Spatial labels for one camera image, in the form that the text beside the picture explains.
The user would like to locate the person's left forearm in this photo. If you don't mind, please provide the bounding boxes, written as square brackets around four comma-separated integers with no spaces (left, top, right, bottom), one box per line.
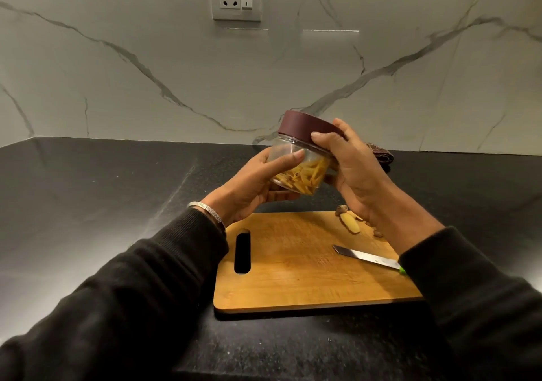
[0,207,230,381]

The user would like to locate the wooden cutting board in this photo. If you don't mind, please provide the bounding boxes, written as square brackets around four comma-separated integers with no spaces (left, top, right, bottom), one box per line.
[213,211,424,314]

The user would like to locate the person's left hand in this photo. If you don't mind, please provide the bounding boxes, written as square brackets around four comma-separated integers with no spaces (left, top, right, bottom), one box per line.
[200,146,306,227]

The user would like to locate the silver bracelet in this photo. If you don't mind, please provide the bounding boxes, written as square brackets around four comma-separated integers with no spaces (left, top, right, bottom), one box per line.
[187,201,224,225]

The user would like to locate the maroon jar lid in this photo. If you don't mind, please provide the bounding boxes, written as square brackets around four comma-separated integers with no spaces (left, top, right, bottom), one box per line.
[278,110,344,145]

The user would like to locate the green-handled kitchen knife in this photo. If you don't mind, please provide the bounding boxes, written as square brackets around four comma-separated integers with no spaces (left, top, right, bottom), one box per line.
[332,244,408,276]

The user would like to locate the yellow ginger strips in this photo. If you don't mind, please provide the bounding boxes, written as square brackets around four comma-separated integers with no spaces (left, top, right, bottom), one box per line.
[273,157,331,196]

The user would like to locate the brown patterned cloth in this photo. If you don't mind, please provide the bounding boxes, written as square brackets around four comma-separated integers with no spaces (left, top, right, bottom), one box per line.
[365,142,394,166]

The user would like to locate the clear glass jar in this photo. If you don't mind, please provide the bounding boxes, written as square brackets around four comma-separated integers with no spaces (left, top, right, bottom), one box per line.
[268,134,335,196]

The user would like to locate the peeled ginger piece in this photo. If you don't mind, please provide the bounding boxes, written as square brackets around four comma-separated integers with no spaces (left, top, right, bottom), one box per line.
[340,212,361,234]

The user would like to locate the person's right hand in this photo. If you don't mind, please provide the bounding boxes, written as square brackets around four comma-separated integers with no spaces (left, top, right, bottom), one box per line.
[310,118,392,226]

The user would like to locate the person's right forearm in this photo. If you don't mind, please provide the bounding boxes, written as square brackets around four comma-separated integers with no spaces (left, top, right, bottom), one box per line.
[368,182,542,381]

